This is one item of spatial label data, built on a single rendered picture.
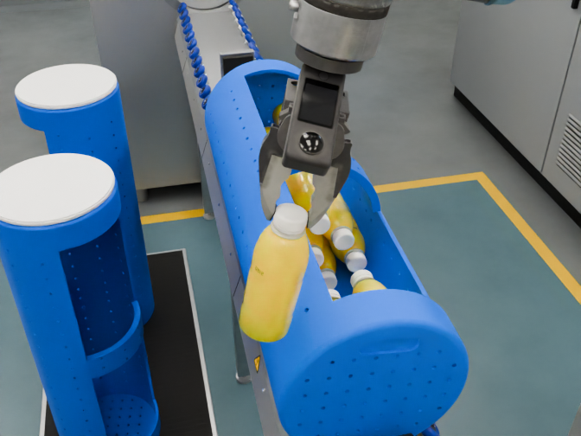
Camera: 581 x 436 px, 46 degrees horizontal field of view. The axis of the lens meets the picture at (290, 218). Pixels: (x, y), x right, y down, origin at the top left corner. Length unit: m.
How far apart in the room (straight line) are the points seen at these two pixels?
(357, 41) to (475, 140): 3.23
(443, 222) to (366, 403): 2.24
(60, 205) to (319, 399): 0.77
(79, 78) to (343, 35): 1.48
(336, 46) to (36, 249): 1.00
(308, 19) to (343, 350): 0.44
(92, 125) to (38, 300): 0.56
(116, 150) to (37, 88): 0.27
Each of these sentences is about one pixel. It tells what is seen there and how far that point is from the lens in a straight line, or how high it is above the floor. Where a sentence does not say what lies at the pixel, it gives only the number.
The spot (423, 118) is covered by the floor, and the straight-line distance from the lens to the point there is 4.05.
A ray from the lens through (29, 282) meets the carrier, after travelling 1.60.
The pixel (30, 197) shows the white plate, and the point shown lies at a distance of 1.56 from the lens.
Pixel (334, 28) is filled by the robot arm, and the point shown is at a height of 1.63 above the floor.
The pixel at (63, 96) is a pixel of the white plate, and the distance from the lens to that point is 1.98.
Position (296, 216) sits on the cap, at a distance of 0.77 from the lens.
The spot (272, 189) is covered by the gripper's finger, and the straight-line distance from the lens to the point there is 0.76.
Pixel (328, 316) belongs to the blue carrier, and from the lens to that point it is 0.92.
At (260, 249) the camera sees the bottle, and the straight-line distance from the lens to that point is 0.79.
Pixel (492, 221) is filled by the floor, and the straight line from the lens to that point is 3.26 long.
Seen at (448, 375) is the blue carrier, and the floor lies 1.11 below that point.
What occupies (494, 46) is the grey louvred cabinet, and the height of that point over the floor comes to 0.49.
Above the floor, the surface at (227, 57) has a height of 1.08.
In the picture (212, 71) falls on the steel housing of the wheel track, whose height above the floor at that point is 0.93.
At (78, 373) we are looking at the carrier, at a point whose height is 0.58.
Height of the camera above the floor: 1.87
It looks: 36 degrees down
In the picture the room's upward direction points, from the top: straight up
